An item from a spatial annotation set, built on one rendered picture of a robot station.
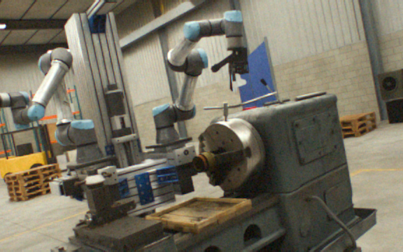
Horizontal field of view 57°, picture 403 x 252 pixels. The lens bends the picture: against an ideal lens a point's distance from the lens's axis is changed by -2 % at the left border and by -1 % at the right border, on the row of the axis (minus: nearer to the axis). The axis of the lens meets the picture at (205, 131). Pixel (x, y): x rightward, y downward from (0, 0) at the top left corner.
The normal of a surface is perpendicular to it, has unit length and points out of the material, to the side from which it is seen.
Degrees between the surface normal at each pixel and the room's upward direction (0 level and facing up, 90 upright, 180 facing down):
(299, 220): 90
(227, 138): 90
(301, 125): 90
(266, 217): 88
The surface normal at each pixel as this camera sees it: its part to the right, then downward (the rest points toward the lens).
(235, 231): 0.64, -0.13
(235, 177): -0.73, 0.18
